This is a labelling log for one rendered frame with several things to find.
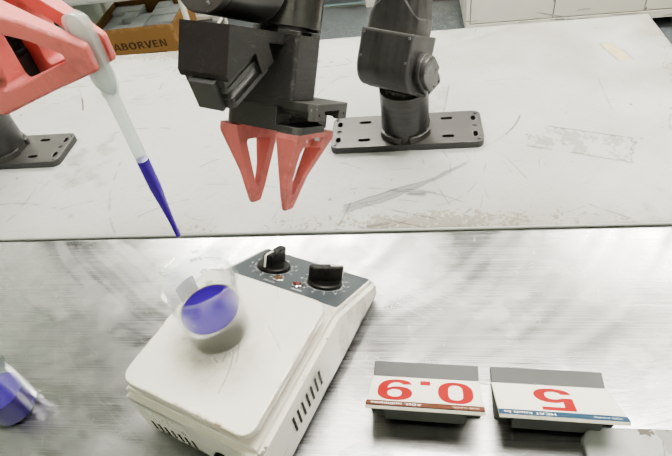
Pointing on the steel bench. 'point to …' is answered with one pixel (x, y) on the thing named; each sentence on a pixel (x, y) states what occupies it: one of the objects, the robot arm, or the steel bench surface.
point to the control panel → (299, 269)
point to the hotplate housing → (312, 368)
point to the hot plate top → (255, 397)
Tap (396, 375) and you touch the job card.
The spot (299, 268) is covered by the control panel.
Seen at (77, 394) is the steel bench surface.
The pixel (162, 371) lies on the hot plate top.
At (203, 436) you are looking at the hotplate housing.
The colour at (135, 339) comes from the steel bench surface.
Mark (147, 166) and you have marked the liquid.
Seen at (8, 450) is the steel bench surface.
